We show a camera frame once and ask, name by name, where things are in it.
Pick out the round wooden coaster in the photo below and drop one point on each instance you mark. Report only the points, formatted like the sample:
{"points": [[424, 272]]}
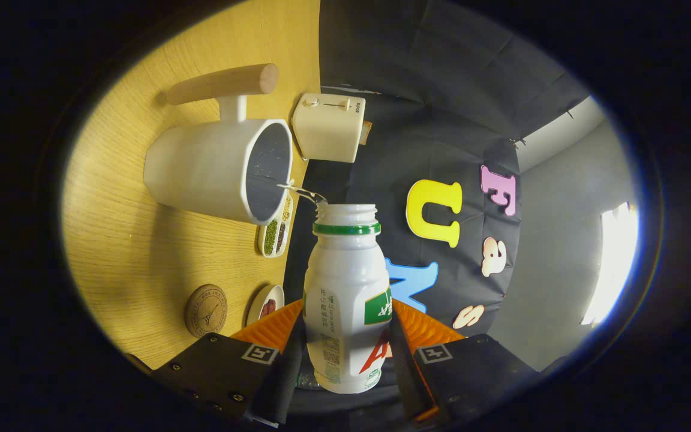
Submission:
{"points": [[206, 310]]}

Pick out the wooden table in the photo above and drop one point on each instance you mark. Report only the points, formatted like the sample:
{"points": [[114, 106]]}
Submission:
{"points": [[117, 240]]}

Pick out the brown meat slice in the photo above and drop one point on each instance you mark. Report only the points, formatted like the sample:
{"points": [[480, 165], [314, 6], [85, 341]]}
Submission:
{"points": [[267, 308]]}

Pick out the white juice bottle green label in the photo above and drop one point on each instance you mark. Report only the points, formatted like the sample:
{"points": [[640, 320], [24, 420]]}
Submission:
{"points": [[339, 282]]}

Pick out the slice of toast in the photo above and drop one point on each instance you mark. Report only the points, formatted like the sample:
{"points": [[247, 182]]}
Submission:
{"points": [[367, 132]]}

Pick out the clear juice stream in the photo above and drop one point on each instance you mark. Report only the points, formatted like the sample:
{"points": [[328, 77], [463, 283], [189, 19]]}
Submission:
{"points": [[303, 193]]}

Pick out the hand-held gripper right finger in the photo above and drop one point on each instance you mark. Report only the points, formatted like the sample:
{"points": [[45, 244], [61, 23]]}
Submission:
{"points": [[471, 366]]}

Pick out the round white plate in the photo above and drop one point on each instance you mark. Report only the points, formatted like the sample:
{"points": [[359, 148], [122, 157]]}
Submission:
{"points": [[255, 312]]}

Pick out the white divided dish of beans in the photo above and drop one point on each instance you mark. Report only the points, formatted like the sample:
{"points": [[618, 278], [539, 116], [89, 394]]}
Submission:
{"points": [[270, 237]]}

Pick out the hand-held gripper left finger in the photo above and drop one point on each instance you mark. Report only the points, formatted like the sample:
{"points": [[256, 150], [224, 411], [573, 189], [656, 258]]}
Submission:
{"points": [[219, 366]]}

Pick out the cream toaster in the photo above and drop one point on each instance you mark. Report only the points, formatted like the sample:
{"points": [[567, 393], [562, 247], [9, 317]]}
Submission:
{"points": [[327, 129]]}

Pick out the black backdrop cloth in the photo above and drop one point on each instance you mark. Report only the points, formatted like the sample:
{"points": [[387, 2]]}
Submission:
{"points": [[417, 90]]}

